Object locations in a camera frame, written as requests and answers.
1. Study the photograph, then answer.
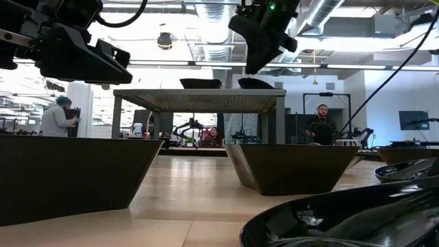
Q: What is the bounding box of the black wall monitor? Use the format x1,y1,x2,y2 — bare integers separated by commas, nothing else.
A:
398,110,431,132

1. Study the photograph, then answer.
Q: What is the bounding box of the white ceiling light strip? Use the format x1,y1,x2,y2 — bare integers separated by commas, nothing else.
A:
392,65,439,71
327,64,387,70
12,58,43,65
195,62,247,67
132,60,189,66
270,62,322,69

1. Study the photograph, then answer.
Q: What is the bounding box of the dark desk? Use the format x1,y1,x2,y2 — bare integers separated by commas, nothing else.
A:
389,139,439,149

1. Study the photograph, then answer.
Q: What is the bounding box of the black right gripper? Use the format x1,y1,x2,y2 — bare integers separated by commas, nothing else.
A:
228,0,301,75

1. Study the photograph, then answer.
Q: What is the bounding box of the black leaf-shaped mini plate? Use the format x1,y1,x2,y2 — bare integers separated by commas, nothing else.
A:
237,78,275,90

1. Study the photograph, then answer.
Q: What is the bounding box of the silver ventilation duct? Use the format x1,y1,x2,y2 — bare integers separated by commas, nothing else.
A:
194,0,236,62
294,0,346,64

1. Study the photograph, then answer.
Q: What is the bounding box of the black square faceted mini plate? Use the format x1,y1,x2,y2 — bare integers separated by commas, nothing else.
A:
224,143,360,197
376,146,439,165
179,78,223,90
0,134,165,227

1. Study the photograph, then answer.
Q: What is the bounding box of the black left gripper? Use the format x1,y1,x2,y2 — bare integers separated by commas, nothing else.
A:
0,0,134,86

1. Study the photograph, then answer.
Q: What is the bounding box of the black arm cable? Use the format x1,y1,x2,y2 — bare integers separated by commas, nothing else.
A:
331,6,439,145
95,0,149,29

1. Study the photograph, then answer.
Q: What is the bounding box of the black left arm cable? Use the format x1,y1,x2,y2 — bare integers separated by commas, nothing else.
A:
95,0,149,29

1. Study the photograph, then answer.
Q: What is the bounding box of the black metal stand frame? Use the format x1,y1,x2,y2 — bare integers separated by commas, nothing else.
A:
302,91,352,142

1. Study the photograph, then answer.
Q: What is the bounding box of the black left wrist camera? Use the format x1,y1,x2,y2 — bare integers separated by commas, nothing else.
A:
54,0,104,30

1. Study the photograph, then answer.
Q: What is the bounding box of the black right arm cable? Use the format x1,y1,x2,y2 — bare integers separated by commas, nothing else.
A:
331,6,439,145

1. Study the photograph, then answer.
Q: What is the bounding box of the person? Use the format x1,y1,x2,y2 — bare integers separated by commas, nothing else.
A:
40,95,82,138
200,126,223,148
304,104,339,145

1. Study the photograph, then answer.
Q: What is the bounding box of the grey perforated metal shelf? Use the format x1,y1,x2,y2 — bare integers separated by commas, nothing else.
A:
111,88,287,145

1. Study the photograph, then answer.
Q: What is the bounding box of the yellow hanging cord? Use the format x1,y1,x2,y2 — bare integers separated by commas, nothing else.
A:
311,49,319,86

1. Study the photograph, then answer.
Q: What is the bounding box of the black partition cabinet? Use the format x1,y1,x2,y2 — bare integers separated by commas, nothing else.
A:
63,107,82,138

